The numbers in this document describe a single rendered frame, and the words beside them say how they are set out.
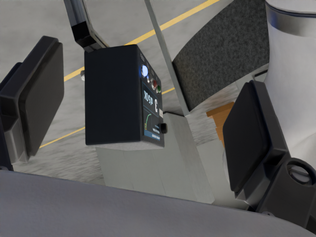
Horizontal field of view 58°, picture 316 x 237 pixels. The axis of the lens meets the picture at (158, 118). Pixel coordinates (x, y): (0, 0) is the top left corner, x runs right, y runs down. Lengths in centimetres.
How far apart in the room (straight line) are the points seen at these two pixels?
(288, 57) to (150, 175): 616
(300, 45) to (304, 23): 2
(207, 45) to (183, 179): 455
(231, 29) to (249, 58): 20
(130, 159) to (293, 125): 633
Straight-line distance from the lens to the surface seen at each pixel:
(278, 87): 23
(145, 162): 636
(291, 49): 21
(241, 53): 164
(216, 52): 175
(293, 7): 19
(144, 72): 57
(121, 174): 666
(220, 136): 798
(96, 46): 57
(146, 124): 56
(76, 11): 57
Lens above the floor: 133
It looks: 11 degrees down
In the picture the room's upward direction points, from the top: 162 degrees clockwise
